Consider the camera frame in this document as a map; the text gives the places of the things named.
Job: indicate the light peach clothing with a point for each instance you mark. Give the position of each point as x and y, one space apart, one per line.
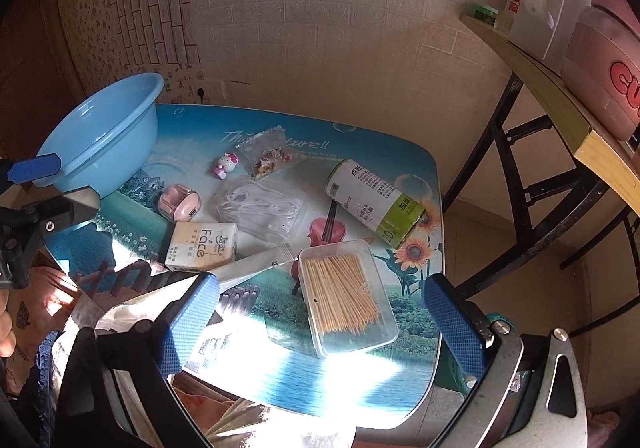
240 418

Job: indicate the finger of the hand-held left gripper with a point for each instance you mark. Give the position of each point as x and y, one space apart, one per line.
32 168
55 215

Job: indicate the green white trash bag roll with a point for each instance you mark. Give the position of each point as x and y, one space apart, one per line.
372 200

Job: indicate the cream tissue packet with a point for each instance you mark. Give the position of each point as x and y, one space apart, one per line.
202 245

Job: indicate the person's left hand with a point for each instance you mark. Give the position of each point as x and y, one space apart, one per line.
5 335

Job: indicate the wooden folding table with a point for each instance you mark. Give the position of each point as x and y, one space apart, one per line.
550 82

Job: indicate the pink white cat figurine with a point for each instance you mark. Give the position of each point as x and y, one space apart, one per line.
226 165

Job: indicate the pink printed cloth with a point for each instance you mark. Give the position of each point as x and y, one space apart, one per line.
45 298

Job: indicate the pink earbud case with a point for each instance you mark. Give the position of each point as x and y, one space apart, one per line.
179 203

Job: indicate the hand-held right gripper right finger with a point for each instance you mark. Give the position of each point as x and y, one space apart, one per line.
455 323

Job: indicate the clear toothpick box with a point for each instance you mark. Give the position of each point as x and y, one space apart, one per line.
345 298

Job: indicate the clear snack bag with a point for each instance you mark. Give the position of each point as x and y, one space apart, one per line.
270 155

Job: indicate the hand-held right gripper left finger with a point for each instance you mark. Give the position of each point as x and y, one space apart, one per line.
187 323

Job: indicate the clear bottle with red label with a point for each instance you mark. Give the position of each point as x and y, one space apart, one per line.
512 7

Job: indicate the blue cloth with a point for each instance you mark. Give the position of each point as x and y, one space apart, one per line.
42 378

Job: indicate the clear bag of floss picks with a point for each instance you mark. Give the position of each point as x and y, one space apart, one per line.
262 208

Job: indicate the blue plastic basin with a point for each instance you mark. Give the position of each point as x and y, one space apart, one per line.
100 127

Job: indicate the pink water bottle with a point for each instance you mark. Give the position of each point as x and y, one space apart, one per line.
600 57

